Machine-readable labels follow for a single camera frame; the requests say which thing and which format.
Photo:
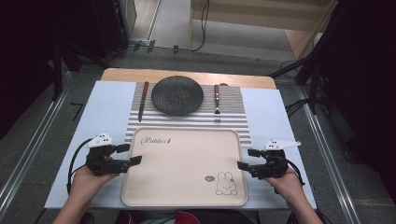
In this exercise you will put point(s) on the black metal stand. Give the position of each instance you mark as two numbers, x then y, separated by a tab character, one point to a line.
314	74
57	71

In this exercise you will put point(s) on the person's right hand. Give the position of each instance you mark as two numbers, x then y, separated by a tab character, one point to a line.
289	186

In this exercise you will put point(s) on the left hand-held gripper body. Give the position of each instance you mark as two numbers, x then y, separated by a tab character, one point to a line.
99	161

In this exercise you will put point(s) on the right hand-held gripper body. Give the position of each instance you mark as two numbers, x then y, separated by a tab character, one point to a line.
274	165

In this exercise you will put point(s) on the person's left hand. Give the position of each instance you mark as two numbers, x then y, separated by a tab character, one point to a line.
84	185

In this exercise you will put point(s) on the metal floor rail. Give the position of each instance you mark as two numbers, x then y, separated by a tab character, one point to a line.
34	137
327	149

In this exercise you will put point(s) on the white board sheet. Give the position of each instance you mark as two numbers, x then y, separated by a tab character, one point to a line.
106	105

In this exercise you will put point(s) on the beige rabbit print tray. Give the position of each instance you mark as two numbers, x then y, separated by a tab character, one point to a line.
183	174

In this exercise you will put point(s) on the grey striped placemat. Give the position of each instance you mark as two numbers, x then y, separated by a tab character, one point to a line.
236	105

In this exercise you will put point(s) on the light wooden shelf unit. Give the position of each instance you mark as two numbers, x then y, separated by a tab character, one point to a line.
267	18

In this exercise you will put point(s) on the black textured round plate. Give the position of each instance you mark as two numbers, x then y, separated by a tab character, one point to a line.
177	95

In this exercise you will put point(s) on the person's dark red clothing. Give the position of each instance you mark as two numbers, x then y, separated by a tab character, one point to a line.
186	217

